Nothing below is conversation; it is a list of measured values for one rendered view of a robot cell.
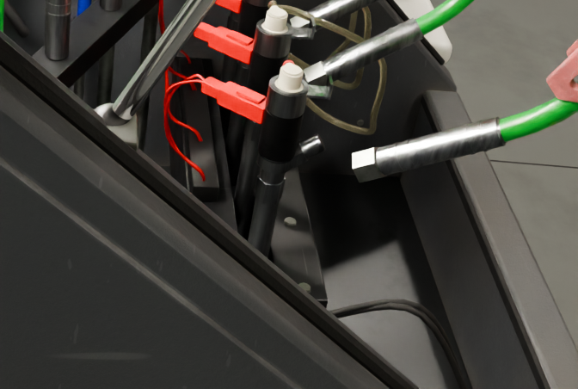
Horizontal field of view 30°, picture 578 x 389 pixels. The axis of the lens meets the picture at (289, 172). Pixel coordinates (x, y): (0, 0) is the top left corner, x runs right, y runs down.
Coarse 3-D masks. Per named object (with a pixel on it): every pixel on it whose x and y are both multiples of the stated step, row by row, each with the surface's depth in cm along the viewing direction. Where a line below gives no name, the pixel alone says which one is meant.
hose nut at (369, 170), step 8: (360, 152) 67; (368, 152) 67; (360, 160) 67; (368, 160) 67; (360, 168) 67; (368, 168) 67; (376, 168) 67; (360, 176) 67; (368, 176) 67; (376, 176) 67
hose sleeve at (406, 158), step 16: (464, 128) 64; (480, 128) 64; (496, 128) 63; (400, 144) 66; (416, 144) 66; (432, 144) 65; (448, 144) 64; (464, 144) 64; (480, 144) 64; (496, 144) 64; (384, 160) 66; (400, 160) 66; (416, 160) 66; (432, 160) 65
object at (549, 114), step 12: (0, 0) 68; (0, 12) 68; (0, 24) 69; (540, 108) 62; (552, 108) 62; (564, 108) 61; (576, 108) 61; (504, 120) 63; (516, 120) 63; (528, 120) 63; (540, 120) 62; (552, 120) 62; (504, 132) 63; (516, 132) 63; (528, 132) 63
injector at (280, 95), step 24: (288, 96) 74; (264, 120) 76; (288, 120) 75; (264, 144) 77; (288, 144) 77; (312, 144) 78; (264, 168) 78; (288, 168) 78; (264, 192) 79; (264, 216) 81; (264, 240) 82
